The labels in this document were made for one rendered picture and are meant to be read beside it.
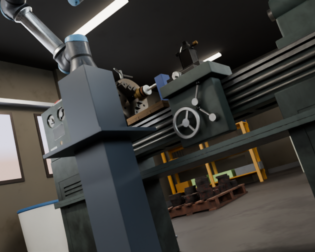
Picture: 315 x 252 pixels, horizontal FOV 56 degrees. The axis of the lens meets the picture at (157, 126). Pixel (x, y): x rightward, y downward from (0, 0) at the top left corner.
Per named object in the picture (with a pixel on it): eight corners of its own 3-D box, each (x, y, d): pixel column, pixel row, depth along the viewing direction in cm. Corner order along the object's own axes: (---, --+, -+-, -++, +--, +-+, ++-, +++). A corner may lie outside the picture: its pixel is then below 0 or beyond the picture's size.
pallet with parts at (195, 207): (250, 191, 469) (241, 164, 478) (215, 209, 370) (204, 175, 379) (205, 202, 518) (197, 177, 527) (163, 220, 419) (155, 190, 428)
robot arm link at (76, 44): (72, 53, 145) (66, 29, 148) (65, 66, 156) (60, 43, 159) (95, 53, 152) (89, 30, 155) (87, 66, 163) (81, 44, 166)
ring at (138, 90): (130, 89, 197) (139, 83, 191) (140, 90, 204) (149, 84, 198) (134, 102, 195) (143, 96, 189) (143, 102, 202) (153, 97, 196)
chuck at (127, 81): (111, 124, 192) (101, 81, 199) (144, 125, 216) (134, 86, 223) (120, 120, 187) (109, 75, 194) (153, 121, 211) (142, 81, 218)
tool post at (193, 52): (183, 70, 161) (177, 54, 163) (190, 72, 167) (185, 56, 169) (194, 64, 157) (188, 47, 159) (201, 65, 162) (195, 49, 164)
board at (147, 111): (128, 125, 180) (126, 119, 181) (164, 124, 208) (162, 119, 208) (163, 106, 162) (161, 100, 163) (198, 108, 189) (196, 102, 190)
